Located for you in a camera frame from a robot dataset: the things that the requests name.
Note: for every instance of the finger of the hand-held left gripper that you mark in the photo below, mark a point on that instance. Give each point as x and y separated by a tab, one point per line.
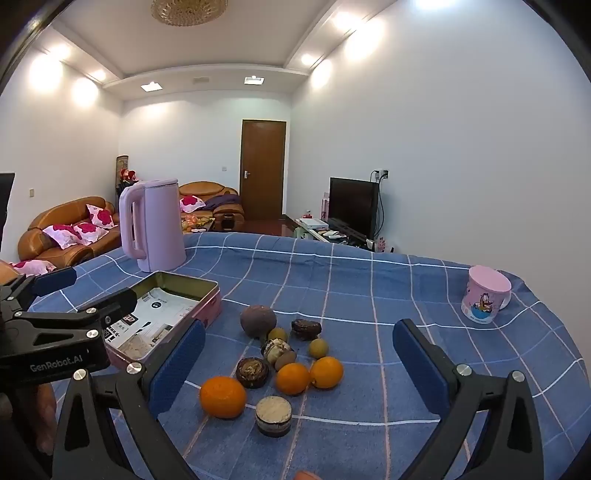
108	304
51	280

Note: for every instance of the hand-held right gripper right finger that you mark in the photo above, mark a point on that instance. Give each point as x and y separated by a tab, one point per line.
418	364

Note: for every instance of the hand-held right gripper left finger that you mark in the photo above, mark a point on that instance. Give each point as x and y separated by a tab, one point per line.
178	364

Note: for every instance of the orange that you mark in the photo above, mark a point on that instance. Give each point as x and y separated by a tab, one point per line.
327	372
223	397
293	379

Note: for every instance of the pink metal tin box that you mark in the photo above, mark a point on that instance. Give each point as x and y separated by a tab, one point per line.
207	311

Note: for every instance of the person's left hand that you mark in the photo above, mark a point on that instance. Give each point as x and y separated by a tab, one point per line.
44	415

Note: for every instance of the pink floral pillow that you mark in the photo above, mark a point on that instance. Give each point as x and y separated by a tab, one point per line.
191	201
32	266
100	215
62	235
88	231

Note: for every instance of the orange leather armchair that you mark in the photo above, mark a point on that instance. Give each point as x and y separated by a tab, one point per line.
7	272

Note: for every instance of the printed paper leaflet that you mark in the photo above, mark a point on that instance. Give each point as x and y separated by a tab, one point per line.
157	318

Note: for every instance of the long brown leather sofa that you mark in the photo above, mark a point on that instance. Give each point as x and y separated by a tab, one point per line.
69	207

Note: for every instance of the pink cartoon mug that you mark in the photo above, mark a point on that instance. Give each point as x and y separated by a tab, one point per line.
482	300

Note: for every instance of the purple passion fruit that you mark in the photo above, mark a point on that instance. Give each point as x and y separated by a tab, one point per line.
257	319

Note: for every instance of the blue checked tablecloth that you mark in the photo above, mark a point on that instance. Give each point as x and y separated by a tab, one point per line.
369	286

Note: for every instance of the pink electric kettle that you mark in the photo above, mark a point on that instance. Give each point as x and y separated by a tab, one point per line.
157	221

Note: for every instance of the brown and white cut fruit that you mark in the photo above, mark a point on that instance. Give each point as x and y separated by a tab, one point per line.
274	347

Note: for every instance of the small yellow-green fruit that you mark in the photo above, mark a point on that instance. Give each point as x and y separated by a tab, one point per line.
318	348
278	335

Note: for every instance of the dark brown dried fruit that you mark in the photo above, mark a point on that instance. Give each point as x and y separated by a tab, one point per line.
305	329

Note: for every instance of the dark coffee table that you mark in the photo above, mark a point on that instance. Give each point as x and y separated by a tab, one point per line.
205	226

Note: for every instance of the red flowers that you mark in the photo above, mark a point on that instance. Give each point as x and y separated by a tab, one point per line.
129	174

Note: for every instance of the tall brown vase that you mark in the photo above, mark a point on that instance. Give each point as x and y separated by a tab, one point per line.
122	168

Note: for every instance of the small brown leather sofa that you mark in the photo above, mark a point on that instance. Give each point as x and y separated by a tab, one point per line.
203	188

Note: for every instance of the purple blanket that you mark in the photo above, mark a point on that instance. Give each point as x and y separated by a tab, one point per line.
224	202

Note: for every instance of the low television stand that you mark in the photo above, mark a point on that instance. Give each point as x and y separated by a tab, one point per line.
304	233

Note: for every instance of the black television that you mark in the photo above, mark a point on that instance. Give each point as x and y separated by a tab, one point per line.
353	203

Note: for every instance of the flat white box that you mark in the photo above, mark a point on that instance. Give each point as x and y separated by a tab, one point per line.
313	223

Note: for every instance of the pink bottle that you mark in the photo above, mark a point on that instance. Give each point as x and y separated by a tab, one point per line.
325	207

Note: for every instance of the brown wooden door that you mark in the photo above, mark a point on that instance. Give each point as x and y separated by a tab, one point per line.
263	161

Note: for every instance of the square ceiling panel light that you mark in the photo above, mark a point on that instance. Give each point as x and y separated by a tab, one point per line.
151	86
254	80

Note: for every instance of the gold ceiling chandelier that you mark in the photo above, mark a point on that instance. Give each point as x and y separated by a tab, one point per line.
189	9

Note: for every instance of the white wall socket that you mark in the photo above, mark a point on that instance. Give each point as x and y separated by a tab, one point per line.
382	174

